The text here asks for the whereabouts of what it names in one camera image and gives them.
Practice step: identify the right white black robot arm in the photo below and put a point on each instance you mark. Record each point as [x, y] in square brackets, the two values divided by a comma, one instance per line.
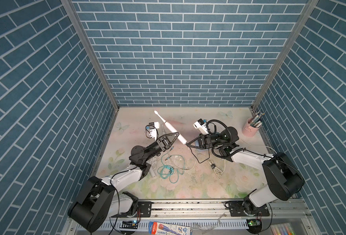
[283, 179]

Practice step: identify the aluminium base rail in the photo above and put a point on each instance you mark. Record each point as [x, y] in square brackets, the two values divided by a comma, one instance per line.
[187, 211]

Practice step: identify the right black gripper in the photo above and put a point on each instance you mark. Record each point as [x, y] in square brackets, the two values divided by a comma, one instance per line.
[205, 143]

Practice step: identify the coloured marker set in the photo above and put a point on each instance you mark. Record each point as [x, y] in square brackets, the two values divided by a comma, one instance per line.
[282, 229]

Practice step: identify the pink pen holder cup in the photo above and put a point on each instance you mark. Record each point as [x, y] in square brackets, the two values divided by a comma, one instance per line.
[248, 130]

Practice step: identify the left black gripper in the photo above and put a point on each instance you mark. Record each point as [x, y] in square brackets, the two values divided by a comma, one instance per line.
[161, 145]

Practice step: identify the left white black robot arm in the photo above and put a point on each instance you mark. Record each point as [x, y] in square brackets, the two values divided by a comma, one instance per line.
[100, 198]

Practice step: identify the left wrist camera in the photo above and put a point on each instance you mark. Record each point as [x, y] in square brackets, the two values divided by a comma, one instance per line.
[151, 130]

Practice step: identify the white electric toothbrush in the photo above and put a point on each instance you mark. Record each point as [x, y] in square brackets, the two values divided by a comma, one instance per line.
[171, 128]
[152, 172]

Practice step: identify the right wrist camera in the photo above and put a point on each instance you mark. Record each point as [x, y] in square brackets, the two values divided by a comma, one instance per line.
[200, 125]

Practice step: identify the red blue package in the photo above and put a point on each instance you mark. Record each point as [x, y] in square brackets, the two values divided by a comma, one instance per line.
[158, 228]

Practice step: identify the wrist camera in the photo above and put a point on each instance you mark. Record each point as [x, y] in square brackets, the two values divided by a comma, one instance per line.
[200, 125]
[151, 130]

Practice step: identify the clear plastic bag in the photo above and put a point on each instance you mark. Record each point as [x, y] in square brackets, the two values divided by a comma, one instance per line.
[207, 225]

